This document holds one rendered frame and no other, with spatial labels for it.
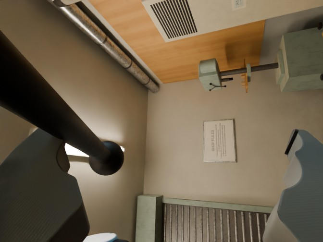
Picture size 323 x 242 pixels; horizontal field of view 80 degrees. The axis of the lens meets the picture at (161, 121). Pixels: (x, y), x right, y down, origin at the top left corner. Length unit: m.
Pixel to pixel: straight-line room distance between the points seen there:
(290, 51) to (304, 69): 0.23
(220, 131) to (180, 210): 1.30
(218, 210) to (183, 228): 0.58
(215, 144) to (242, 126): 0.46
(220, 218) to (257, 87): 1.93
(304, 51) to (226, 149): 1.51
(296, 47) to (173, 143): 2.01
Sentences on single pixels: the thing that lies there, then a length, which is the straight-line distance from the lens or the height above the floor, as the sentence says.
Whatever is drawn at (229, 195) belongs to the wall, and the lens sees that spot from 3.01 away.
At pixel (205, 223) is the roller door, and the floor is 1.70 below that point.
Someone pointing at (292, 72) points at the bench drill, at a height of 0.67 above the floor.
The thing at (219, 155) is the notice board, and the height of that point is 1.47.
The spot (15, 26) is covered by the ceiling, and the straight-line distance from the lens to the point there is 1.98.
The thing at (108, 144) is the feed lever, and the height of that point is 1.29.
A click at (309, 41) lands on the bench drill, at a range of 2.47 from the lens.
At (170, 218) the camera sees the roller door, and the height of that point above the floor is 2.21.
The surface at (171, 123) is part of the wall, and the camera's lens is 3.26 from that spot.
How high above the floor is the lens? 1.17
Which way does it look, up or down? 22 degrees up
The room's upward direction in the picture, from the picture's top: 94 degrees counter-clockwise
